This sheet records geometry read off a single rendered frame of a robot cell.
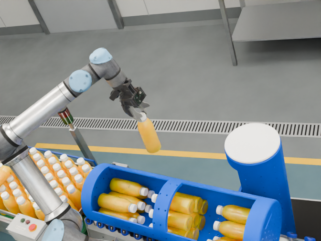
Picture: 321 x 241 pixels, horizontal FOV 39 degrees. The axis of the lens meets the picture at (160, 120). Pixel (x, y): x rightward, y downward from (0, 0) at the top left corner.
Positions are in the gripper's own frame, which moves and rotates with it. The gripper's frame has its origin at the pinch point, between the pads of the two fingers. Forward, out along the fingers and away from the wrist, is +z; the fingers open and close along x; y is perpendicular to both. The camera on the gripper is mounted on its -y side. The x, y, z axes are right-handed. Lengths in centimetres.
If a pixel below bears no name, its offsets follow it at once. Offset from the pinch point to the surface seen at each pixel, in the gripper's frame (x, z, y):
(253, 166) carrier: 20, 57, 22
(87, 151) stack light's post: 8, 44, -85
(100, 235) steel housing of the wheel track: -37, 51, -41
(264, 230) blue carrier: -20, 41, 51
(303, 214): 47, 146, 8
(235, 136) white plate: 34, 53, 7
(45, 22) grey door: 226, 75, -399
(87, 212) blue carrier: -36, 29, -32
